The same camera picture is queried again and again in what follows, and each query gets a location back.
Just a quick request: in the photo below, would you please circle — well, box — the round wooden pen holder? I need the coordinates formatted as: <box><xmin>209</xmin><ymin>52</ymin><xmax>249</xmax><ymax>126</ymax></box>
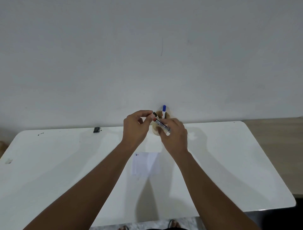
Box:
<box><xmin>151</xmin><ymin>110</ymin><xmax>171</xmax><ymax>136</ymax></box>

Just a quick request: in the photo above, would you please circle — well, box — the white marker pen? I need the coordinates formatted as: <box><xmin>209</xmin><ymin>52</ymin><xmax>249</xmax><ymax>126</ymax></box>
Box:
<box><xmin>153</xmin><ymin>118</ymin><xmax>171</xmax><ymax>133</ymax></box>

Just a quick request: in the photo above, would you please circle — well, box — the person's left forearm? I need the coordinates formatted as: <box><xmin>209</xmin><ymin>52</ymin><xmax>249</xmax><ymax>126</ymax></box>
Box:
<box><xmin>23</xmin><ymin>140</ymin><xmax>143</xmax><ymax>230</ymax></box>

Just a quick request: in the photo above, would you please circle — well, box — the person's right forearm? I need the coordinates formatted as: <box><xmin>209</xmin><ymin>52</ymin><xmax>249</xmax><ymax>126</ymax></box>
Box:
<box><xmin>170</xmin><ymin>150</ymin><xmax>261</xmax><ymax>230</ymax></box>

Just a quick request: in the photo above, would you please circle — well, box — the white paper sheet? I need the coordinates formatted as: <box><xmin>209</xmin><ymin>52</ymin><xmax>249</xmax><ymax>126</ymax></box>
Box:
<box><xmin>131</xmin><ymin>152</ymin><xmax>160</xmax><ymax>177</ymax></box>

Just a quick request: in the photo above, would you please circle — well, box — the person's left hand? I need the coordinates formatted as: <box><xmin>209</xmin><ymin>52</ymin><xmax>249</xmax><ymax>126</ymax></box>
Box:
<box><xmin>121</xmin><ymin>110</ymin><xmax>156</xmax><ymax>149</ymax></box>

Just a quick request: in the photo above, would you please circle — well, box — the person's right hand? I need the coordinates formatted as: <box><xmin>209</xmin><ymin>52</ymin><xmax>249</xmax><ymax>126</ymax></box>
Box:
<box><xmin>156</xmin><ymin>118</ymin><xmax>188</xmax><ymax>156</ymax></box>

